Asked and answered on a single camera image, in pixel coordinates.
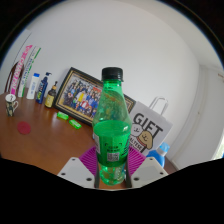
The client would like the blue detergent bottle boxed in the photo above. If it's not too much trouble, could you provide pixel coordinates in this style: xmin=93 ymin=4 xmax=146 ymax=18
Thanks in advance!
xmin=145 ymin=142 xmax=171 ymax=168

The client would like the camouflage print mug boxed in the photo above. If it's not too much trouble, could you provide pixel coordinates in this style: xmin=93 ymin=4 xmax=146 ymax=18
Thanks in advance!
xmin=4 ymin=93 xmax=20 ymax=117

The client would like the white paper gift bag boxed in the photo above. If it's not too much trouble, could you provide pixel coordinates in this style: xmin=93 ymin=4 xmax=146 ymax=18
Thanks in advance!
xmin=128 ymin=96 xmax=174 ymax=158

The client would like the wooden chair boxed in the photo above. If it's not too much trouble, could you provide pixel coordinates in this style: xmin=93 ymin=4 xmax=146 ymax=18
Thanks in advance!
xmin=4 ymin=61 xmax=24 ymax=94

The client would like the white lotion bottle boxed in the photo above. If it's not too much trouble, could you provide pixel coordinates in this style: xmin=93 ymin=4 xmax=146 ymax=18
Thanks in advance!
xmin=25 ymin=72 xmax=41 ymax=100

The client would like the small green box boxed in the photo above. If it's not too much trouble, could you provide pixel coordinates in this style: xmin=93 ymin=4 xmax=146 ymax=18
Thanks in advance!
xmin=56 ymin=111 xmax=70 ymax=121
xmin=68 ymin=118 xmax=83 ymax=130

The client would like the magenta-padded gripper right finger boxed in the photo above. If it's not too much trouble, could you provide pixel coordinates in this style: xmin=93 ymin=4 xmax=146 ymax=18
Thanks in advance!
xmin=123 ymin=145 xmax=169 ymax=188

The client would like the amber pump bottle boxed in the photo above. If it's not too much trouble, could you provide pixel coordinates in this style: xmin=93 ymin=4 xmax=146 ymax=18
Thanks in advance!
xmin=44 ymin=80 xmax=59 ymax=109

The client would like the dark blue pump bottle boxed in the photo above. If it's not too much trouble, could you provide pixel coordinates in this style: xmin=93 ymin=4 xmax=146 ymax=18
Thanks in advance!
xmin=35 ymin=71 xmax=53 ymax=105

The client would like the green and white cardboard tube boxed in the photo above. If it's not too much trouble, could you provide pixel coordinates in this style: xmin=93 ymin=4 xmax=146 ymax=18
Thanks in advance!
xmin=18 ymin=46 xmax=42 ymax=98

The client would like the flat round red coaster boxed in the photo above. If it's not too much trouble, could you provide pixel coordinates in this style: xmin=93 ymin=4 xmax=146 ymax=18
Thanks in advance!
xmin=16 ymin=121 xmax=32 ymax=136

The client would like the framed group photo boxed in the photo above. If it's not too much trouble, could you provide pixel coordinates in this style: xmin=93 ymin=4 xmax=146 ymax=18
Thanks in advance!
xmin=53 ymin=66 xmax=137 ymax=127

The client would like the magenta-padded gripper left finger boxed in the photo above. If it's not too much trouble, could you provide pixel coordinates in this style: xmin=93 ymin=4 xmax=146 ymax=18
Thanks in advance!
xmin=57 ymin=145 xmax=101 ymax=189

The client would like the green plastic drink bottle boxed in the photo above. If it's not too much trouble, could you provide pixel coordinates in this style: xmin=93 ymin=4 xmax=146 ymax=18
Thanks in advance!
xmin=91 ymin=66 xmax=132 ymax=187

